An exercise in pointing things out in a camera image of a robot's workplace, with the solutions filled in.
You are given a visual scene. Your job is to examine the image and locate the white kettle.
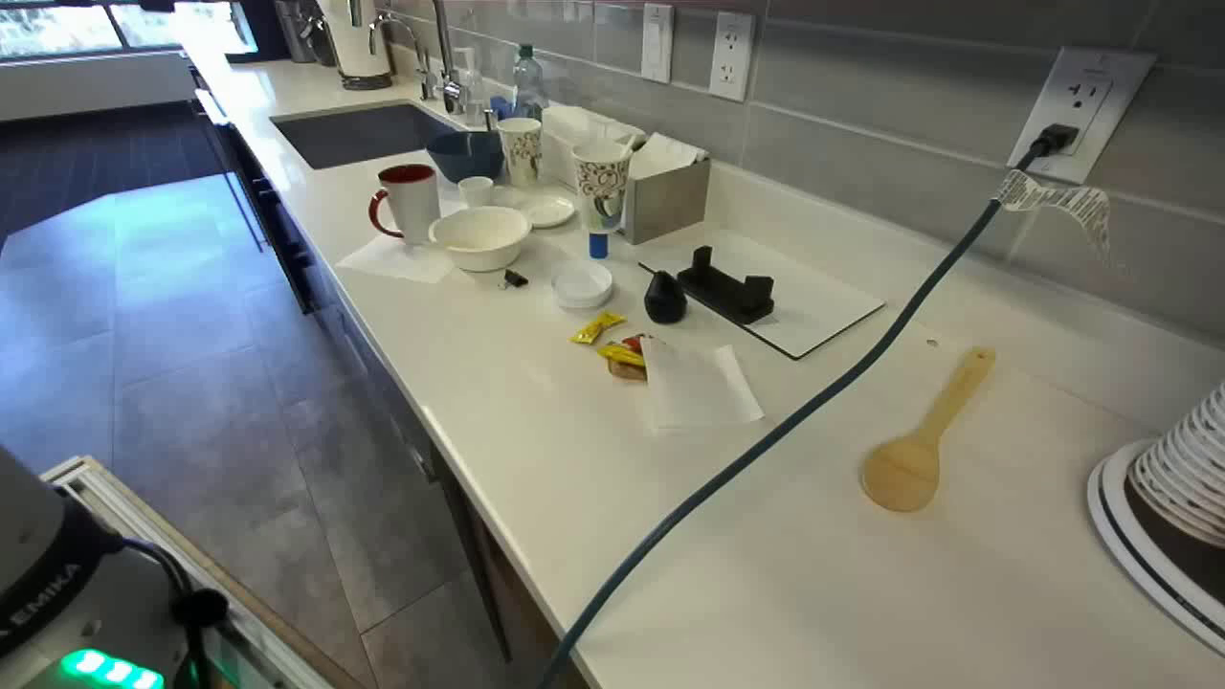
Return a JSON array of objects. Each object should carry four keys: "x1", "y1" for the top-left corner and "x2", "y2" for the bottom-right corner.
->
[{"x1": 315, "y1": 0, "x2": 397, "y2": 94}]

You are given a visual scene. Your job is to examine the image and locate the clear water bottle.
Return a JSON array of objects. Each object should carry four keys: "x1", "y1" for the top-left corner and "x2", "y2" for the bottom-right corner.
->
[{"x1": 509, "y1": 38, "x2": 551, "y2": 124}]

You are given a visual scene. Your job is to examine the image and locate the dark cabinet fronts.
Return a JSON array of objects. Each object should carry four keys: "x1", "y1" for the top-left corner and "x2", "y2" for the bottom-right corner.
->
[{"x1": 208, "y1": 111, "x2": 590, "y2": 689}]

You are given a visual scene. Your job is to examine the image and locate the red and white mug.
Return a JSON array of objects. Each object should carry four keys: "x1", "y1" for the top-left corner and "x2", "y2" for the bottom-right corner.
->
[{"x1": 364, "y1": 159, "x2": 443, "y2": 249}]

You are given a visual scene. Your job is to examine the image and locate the dark kitchen sink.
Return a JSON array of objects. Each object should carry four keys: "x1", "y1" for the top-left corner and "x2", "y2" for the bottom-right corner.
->
[{"x1": 267, "y1": 101, "x2": 461, "y2": 177}]

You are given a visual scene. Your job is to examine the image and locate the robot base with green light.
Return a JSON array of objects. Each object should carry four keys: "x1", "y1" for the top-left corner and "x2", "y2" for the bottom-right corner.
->
[{"x1": 0, "y1": 443, "x2": 244, "y2": 689}]

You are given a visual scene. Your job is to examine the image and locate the white wall outlet with plug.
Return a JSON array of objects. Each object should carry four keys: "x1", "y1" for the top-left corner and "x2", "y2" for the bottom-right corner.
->
[{"x1": 1004, "y1": 45, "x2": 1159, "y2": 189}]

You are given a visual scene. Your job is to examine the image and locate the black phone holder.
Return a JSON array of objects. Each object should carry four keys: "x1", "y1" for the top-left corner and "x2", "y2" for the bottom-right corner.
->
[{"x1": 673, "y1": 242, "x2": 781, "y2": 324}]

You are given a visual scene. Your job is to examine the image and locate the white light switch plate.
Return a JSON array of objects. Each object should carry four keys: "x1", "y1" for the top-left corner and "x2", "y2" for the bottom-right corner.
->
[{"x1": 636, "y1": 0, "x2": 677, "y2": 89}]

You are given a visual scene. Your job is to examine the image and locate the wooden spoon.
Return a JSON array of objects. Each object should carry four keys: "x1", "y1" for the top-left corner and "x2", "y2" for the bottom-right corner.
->
[{"x1": 855, "y1": 344, "x2": 998, "y2": 517}]

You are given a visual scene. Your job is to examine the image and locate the black round gadget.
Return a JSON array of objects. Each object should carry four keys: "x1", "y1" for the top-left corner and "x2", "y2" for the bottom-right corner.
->
[{"x1": 638, "y1": 263, "x2": 693, "y2": 328}]

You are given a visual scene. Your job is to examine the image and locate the small white cup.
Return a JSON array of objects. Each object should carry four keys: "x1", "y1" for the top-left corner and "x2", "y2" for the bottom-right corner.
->
[{"x1": 451, "y1": 171, "x2": 500, "y2": 209}]

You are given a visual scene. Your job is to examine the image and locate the black power plug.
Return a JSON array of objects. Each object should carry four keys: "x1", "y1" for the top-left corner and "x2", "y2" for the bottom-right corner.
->
[{"x1": 1015, "y1": 119, "x2": 1082, "y2": 171}]

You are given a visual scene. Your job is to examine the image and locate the white ceramic bowl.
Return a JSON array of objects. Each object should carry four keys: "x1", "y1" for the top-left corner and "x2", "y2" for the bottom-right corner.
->
[{"x1": 424, "y1": 201, "x2": 535, "y2": 281}]

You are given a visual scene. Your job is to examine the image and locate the green power cable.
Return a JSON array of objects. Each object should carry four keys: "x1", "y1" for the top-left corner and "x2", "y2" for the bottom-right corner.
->
[{"x1": 532, "y1": 196, "x2": 1011, "y2": 689}]

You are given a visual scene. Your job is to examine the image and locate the patterned paper cup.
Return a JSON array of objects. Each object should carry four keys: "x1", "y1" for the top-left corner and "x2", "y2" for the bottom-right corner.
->
[{"x1": 571, "y1": 139, "x2": 636, "y2": 237}]

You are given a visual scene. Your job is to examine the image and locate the clear tape strip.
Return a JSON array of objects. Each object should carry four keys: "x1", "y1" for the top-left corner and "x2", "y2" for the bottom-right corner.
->
[{"x1": 998, "y1": 171, "x2": 1119, "y2": 252}]

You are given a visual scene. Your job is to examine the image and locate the metal faucet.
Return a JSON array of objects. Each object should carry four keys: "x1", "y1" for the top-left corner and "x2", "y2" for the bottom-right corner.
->
[{"x1": 416, "y1": 0, "x2": 470, "y2": 113}]

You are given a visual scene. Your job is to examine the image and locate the long yellow sauce packet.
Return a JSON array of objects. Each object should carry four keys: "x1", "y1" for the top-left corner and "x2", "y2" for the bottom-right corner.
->
[{"x1": 596, "y1": 337, "x2": 652, "y2": 374}]

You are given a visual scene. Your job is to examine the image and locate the white cart frame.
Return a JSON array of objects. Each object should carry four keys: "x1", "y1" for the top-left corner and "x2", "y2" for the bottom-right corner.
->
[{"x1": 41, "y1": 450, "x2": 337, "y2": 689}]

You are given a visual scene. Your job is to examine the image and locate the stack of white plates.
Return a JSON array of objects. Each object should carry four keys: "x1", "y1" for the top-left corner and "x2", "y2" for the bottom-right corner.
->
[{"x1": 1082, "y1": 435, "x2": 1225, "y2": 657}]

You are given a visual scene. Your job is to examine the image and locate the white board with black edge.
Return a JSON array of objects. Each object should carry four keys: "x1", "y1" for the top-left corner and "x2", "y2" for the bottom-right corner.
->
[{"x1": 631, "y1": 226, "x2": 887, "y2": 364}]

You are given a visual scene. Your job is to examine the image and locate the blue cloth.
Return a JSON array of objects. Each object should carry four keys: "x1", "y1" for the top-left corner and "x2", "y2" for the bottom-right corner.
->
[{"x1": 424, "y1": 126, "x2": 507, "y2": 189}]

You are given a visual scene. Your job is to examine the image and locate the small yellow sauce packet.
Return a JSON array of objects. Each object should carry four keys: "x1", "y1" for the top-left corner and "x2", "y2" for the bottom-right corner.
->
[{"x1": 567, "y1": 307, "x2": 631, "y2": 348}]

